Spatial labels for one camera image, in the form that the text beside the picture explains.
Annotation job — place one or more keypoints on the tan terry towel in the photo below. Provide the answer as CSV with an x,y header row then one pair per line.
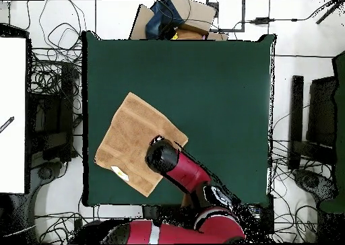
x,y
129,137

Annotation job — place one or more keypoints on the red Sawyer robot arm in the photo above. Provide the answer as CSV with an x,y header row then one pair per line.
x,y
186,172

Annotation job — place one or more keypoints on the dark green table cloth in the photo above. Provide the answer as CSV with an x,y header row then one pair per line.
x,y
215,107

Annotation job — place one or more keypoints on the black equipment cart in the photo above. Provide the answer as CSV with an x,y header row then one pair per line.
x,y
51,115

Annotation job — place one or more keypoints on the brown folded garment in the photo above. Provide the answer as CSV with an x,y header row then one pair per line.
x,y
188,35

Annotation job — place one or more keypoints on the black power strip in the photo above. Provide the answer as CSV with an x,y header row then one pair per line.
x,y
78,223

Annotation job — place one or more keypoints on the blue jeans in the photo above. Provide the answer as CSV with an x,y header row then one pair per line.
x,y
159,21

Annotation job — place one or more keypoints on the brown cardboard box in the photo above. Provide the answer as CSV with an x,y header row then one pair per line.
x,y
199,13

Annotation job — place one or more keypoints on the black box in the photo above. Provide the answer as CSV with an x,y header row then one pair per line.
x,y
268,218

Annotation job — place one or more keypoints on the black label strip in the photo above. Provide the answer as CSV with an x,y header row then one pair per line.
x,y
6,124

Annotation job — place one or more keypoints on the black power adapter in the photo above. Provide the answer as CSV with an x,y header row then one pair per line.
x,y
262,20

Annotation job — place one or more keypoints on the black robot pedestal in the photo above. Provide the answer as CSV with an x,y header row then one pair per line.
x,y
151,212

